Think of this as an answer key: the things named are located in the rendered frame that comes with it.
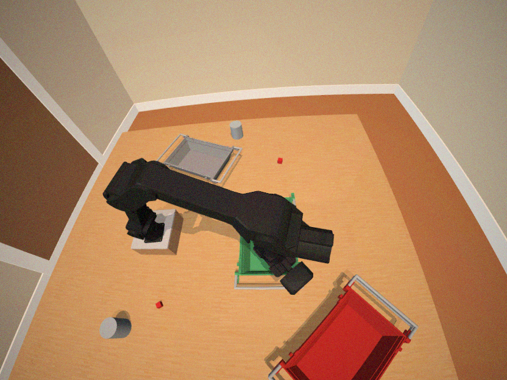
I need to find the grey cylinder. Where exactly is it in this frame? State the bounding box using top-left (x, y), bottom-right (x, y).
top-left (99, 317), bottom-right (132, 339)
top-left (230, 121), bottom-right (243, 140)

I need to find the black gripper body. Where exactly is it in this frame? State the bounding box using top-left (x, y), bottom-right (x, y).
top-left (253, 244), bottom-right (313, 295)

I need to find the green plastic tray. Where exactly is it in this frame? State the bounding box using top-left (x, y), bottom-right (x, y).
top-left (235, 193), bottom-right (296, 283)

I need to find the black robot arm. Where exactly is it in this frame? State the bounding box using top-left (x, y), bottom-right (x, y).
top-left (103, 158), bottom-right (334, 264)

